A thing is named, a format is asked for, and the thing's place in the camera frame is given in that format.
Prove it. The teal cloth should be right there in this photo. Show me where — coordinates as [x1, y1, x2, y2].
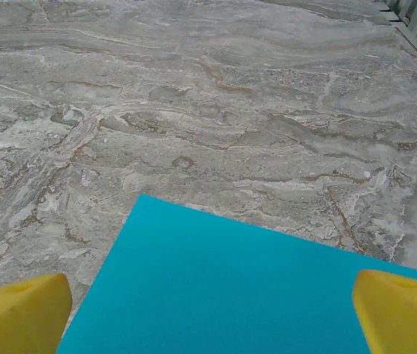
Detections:
[56, 194, 417, 354]

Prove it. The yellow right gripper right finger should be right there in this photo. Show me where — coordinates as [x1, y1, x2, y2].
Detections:
[353, 268, 417, 354]

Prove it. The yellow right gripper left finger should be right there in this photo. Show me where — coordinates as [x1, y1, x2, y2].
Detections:
[0, 272, 73, 354]

